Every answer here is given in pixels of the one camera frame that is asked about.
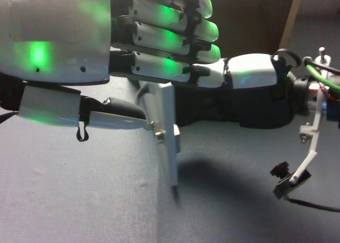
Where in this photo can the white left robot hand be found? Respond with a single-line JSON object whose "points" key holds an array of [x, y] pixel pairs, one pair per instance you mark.
{"points": [[53, 28]]}

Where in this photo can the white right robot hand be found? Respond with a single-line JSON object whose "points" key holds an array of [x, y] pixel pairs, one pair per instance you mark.
{"points": [[239, 105]]}

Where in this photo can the white cabinet door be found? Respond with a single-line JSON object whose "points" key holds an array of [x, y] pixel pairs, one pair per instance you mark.
{"points": [[170, 147]]}

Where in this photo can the grey table cloth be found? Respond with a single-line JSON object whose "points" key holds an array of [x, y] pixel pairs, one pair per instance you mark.
{"points": [[79, 187]]}

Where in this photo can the black wrist camera white bracket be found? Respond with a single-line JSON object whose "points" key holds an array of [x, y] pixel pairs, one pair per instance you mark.
{"points": [[287, 184]]}

